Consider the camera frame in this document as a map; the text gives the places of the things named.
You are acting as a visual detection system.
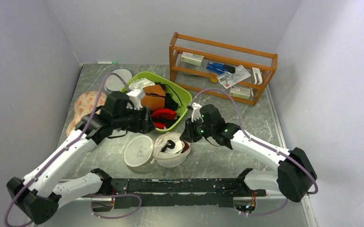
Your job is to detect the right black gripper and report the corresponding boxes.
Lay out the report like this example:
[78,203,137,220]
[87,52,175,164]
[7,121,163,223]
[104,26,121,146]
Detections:
[180,115,215,143]

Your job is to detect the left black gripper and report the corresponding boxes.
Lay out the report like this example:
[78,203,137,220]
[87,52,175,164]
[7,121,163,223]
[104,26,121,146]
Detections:
[114,104,157,134]

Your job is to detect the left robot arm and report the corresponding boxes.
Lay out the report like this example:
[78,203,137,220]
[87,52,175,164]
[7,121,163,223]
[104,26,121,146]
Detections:
[6,89,155,225]

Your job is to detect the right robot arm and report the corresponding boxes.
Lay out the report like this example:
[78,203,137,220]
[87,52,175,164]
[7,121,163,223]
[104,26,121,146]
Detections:
[180,103,317,202]

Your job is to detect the red bra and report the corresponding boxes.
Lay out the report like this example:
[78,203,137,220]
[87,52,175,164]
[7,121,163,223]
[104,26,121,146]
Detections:
[151,109,179,129]

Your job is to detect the orange brown bra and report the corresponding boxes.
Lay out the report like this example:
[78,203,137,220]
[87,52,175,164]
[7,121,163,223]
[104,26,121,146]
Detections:
[141,85,165,111]

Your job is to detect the black garment in basin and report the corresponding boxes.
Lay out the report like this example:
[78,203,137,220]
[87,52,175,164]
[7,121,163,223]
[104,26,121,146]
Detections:
[155,82,182,111]

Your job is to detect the green plastic basin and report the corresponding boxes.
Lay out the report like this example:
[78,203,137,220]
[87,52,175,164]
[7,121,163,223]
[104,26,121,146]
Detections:
[127,71,193,132]

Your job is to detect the white lace garment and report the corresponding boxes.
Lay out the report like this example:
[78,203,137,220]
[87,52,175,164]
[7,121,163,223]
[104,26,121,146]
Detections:
[129,78,156,90]

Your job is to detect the grey round pads stack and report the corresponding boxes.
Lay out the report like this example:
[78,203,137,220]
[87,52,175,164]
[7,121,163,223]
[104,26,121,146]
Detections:
[104,68,133,93]

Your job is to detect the floral peach insoles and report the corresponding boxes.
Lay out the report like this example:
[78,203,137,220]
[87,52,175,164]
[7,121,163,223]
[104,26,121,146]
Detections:
[66,91,98,136]

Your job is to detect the clear plastic packet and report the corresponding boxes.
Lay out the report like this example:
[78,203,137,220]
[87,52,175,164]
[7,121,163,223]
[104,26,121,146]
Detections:
[216,65,251,89]

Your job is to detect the green white marker pen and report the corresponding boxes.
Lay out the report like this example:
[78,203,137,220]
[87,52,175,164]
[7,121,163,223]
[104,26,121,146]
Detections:
[97,61,118,64]

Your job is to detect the white green box lower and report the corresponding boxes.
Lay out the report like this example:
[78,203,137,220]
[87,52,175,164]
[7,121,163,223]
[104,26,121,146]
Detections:
[230,86,253,100]

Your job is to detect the white green box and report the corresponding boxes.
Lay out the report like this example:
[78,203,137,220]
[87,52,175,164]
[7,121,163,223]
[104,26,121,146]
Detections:
[180,52,204,66]
[230,86,253,100]

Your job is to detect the blue stapler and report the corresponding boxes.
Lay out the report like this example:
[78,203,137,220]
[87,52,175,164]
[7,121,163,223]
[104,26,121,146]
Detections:
[206,61,236,75]

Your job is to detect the white green box upper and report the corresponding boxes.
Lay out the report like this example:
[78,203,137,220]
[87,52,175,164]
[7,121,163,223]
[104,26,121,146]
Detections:
[180,52,204,66]

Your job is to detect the wooden orange shelf rack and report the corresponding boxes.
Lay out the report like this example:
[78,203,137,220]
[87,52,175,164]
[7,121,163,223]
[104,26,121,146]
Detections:
[169,32,278,106]

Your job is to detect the white clip holder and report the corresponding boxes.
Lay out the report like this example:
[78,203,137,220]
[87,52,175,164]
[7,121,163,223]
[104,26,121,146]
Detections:
[252,67,263,85]

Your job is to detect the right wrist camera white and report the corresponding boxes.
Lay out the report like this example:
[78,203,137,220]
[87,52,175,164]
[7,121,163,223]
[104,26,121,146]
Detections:
[190,102,202,122]

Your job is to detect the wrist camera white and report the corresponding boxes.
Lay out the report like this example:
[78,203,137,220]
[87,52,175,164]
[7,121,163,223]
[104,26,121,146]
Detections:
[190,102,202,122]
[126,89,145,110]

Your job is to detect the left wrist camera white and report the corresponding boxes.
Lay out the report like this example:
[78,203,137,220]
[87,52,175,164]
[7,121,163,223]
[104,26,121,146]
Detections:
[126,89,145,110]

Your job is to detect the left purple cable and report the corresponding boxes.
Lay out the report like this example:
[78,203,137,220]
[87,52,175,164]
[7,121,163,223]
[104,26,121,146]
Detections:
[3,72,131,227]

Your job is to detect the purple cable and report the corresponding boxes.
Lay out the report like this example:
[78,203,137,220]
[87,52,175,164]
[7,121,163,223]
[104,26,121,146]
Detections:
[3,72,131,227]
[188,88,319,195]

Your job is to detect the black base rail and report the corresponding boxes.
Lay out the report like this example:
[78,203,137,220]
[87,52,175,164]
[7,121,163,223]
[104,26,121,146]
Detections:
[96,177,266,209]

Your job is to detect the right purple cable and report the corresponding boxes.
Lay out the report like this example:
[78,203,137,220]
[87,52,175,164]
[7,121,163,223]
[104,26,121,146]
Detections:
[188,88,319,195]

